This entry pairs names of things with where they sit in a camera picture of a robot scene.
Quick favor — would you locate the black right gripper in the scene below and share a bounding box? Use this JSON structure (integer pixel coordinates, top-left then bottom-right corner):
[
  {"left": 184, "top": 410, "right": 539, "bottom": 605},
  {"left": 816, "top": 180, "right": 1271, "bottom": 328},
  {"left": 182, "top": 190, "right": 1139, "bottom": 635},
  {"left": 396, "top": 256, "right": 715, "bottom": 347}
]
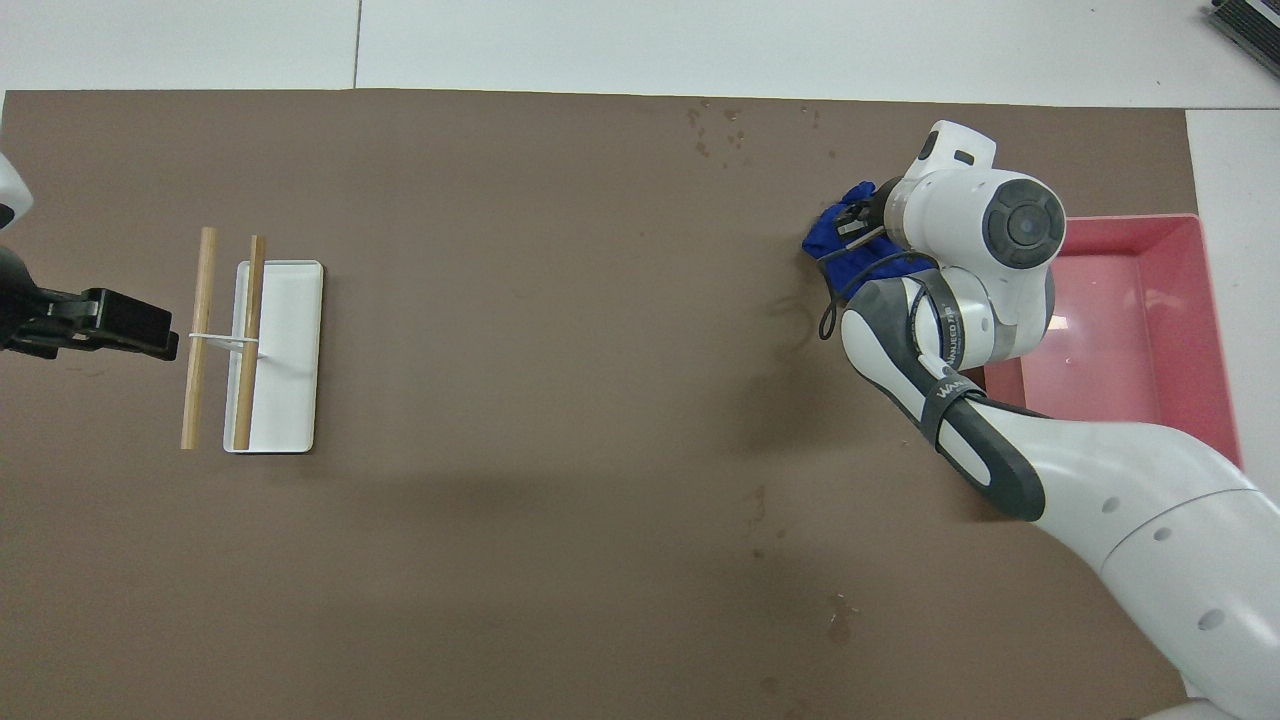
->
[{"left": 836, "top": 195, "right": 893, "bottom": 243}]

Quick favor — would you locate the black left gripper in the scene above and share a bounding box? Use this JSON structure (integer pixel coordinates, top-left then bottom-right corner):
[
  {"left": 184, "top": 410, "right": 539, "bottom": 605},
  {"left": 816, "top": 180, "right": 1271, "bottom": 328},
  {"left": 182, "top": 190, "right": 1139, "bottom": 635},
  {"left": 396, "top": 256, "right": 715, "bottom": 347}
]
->
[{"left": 0, "top": 245, "right": 179, "bottom": 361}]

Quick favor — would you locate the blue towel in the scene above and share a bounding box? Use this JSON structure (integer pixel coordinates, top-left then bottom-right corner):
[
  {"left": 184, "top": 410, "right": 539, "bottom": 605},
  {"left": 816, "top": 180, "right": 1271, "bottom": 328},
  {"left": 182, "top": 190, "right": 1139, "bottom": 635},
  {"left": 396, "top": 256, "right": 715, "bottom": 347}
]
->
[{"left": 802, "top": 182, "right": 941, "bottom": 296}]

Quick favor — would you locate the wooden rack rod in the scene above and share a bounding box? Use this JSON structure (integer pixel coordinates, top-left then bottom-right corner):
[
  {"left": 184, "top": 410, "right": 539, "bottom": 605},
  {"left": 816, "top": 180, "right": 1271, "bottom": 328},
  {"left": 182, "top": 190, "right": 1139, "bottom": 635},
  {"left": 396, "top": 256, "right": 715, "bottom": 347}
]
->
[
  {"left": 233, "top": 235, "right": 267, "bottom": 450},
  {"left": 181, "top": 227, "right": 218, "bottom": 450}
]

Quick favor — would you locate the white rack with wooden rods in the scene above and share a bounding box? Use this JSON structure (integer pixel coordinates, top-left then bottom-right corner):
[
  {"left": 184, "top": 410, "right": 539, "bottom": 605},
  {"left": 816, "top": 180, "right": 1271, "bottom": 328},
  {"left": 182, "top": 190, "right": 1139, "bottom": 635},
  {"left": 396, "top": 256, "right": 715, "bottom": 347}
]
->
[{"left": 188, "top": 260, "right": 324, "bottom": 454}]

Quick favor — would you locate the pink plastic bin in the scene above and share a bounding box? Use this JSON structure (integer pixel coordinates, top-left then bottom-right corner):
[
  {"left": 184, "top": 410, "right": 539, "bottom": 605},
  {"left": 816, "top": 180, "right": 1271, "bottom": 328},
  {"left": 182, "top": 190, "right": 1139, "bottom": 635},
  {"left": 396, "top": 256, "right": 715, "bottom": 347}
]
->
[{"left": 985, "top": 213, "right": 1241, "bottom": 468}]

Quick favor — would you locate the brown table mat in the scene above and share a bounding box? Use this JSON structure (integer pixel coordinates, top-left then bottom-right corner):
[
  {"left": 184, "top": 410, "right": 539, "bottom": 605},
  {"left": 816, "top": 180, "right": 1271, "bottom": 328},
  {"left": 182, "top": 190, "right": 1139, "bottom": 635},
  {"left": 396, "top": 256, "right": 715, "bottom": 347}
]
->
[{"left": 0, "top": 88, "right": 1259, "bottom": 720}]

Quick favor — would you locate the grey ribbed device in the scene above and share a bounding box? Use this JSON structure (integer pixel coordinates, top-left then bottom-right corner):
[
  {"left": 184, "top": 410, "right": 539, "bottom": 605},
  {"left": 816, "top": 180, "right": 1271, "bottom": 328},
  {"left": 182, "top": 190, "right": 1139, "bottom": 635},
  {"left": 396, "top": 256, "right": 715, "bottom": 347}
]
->
[{"left": 1205, "top": 0, "right": 1280, "bottom": 67}]

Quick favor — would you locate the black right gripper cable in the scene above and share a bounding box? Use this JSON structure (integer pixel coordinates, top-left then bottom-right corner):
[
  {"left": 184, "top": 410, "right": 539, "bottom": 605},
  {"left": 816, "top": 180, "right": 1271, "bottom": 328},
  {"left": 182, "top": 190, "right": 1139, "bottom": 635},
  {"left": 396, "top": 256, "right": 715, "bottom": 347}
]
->
[{"left": 818, "top": 250, "right": 933, "bottom": 341}]

